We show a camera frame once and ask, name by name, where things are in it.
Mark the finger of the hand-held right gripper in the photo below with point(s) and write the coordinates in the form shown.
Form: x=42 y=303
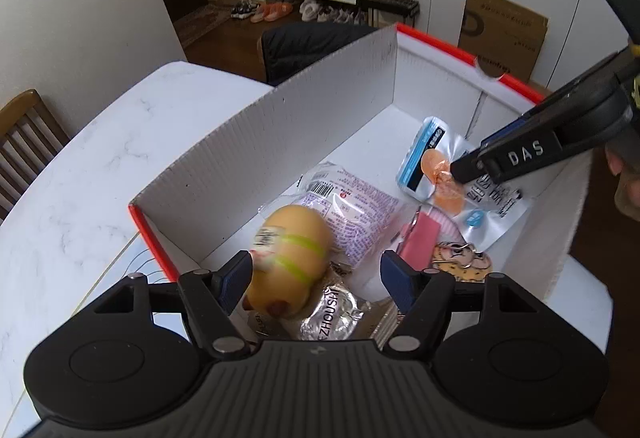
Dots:
x=530 y=121
x=510 y=158

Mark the white marble desktop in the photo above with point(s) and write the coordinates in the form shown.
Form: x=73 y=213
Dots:
x=100 y=158

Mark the brown cardboard box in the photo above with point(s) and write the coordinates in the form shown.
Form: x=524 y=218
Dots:
x=500 y=33

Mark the white cardboard box red rim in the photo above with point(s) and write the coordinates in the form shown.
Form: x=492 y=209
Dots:
x=300 y=118

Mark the pink printed snack packet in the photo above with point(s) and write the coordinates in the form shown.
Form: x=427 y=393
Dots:
x=360 y=213

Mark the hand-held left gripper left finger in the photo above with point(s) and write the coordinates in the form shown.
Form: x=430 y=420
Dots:
x=235 y=282

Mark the yellow bread roll packet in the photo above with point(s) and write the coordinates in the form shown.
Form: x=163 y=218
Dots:
x=295 y=268

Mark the white snack packet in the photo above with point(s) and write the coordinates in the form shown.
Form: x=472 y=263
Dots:
x=492 y=213

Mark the patterned doormat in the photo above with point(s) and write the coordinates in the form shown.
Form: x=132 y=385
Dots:
x=200 y=21

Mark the dark padded chair back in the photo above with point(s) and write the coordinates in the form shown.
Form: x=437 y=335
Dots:
x=310 y=48

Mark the black metal rack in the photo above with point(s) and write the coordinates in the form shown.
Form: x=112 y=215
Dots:
x=385 y=1

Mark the wooden chair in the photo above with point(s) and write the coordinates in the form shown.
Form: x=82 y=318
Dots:
x=25 y=138

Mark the person's right hand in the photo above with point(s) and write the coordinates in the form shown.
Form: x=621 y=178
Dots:
x=629 y=183

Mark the row of shoes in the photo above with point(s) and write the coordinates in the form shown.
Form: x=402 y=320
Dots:
x=280 y=11

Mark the silver foil snack packet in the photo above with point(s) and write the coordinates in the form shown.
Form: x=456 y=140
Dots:
x=330 y=318

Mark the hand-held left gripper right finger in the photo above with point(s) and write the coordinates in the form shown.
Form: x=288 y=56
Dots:
x=397 y=282

